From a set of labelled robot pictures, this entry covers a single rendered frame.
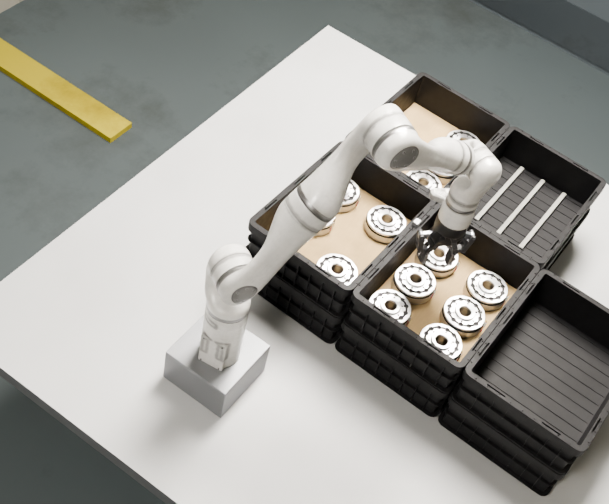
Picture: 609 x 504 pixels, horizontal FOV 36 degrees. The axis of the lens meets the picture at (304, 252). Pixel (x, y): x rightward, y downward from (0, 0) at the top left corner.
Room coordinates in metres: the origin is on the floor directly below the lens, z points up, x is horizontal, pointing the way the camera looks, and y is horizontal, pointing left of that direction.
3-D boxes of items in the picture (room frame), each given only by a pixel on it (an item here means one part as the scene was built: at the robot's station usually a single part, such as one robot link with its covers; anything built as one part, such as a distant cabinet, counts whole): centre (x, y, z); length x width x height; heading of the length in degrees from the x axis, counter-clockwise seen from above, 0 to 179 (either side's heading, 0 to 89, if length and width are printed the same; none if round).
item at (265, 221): (1.57, -0.07, 0.87); 0.40 x 0.30 x 0.11; 155
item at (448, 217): (1.51, -0.30, 1.12); 0.11 x 0.09 x 0.06; 19
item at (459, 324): (1.42, -0.40, 0.86); 0.10 x 0.10 x 0.01
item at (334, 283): (1.57, -0.07, 0.92); 0.40 x 0.30 x 0.02; 155
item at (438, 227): (1.49, -0.30, 1.05); 0.08 x 0.08 x 0.09
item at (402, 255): (1.45, -0.34, 0.87); 0.40 x 0.30 x 0.11; 155
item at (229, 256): (1.18, 0.13, 1.05); 0.09 x 0.09 x 0.17; 36
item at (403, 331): (1.45, -0.34, 0.92); 0.40 x 0.30 x 0.02; 155
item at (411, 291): (1.48, -0.28, 0.86); 0.10 x 0.10 x 0.01
